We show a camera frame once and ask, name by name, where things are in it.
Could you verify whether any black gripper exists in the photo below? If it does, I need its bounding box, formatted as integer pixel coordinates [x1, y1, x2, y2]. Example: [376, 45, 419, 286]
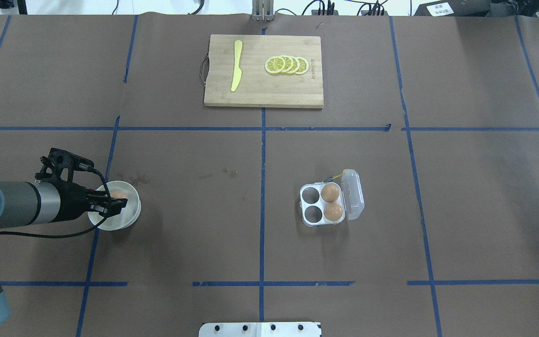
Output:
[55, 182, 128, 222]

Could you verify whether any brown egg from bowl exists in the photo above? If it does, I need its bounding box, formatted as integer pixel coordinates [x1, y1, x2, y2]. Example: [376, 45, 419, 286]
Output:
[110, 190, 128, 200]

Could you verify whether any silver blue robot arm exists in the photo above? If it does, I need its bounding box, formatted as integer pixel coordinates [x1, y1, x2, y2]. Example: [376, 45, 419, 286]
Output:
[0, 181, 128, 325]

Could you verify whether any clear plastic egg box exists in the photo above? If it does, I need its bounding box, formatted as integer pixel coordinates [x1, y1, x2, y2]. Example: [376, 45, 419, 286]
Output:
[298, 169, 365, 227]

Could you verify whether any brown egg in box rear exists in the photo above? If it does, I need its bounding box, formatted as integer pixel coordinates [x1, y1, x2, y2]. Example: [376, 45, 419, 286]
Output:
[320, 182, 341, 203]

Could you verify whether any brown egg in box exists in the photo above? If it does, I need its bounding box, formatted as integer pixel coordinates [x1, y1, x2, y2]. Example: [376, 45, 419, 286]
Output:
[323, 202, 344, 223]
[320, 182, 341, 203]

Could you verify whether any brown egg in box front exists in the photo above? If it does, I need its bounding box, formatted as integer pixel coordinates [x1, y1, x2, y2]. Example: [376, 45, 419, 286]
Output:
[323, 202, 344, 223]

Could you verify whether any white bowl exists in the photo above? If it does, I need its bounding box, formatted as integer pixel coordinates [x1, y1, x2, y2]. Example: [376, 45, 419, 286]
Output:
[98, 181, 141, 232]

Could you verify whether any yellow plastic knife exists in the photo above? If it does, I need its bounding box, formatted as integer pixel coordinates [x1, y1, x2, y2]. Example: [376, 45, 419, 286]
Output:
[231, 40, 242, 92]

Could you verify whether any lemon slice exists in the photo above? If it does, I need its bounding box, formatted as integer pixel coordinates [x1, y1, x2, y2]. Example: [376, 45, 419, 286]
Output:
[294, 57, 309, 75]
[280, 55, 295, 74]
[264, 56, 286, 74]
[286, 56, 300, 74]

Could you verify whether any bamboo cutting board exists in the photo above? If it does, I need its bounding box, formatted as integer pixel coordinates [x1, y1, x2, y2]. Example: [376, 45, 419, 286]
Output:
[204, 34, 324, 109]

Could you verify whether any yellow green rubber band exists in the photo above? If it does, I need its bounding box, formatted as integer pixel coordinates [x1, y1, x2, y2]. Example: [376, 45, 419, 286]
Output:
[323, 172, 344, 183]

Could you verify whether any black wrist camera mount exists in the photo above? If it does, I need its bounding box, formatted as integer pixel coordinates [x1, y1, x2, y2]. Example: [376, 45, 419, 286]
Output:
[35, 148, 95, 182]

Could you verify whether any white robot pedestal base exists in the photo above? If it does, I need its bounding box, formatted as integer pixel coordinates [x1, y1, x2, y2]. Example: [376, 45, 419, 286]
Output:
[198, 322, 322, 337]

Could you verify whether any aluminium frame post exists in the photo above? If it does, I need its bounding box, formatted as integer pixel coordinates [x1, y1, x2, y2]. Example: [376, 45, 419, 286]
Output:
[252, 0, 275, 22]

